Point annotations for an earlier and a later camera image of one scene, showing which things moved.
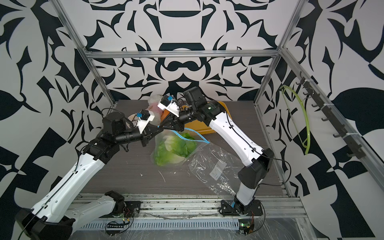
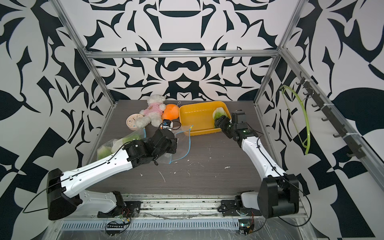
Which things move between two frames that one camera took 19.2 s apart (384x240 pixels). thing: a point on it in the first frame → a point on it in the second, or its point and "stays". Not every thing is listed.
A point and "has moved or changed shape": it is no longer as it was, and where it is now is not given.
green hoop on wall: x=303 y=143 stays
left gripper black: x=146 y=135 → x=173 y=148
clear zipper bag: x=218 y=169 → x=183 y=136
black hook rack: x=332 y=116 stays
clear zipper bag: x=173 y=147 has moved or changed shape
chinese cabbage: x=190 y=142 has moved or changed shape
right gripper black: x=175 y=121 → x=222 y=122
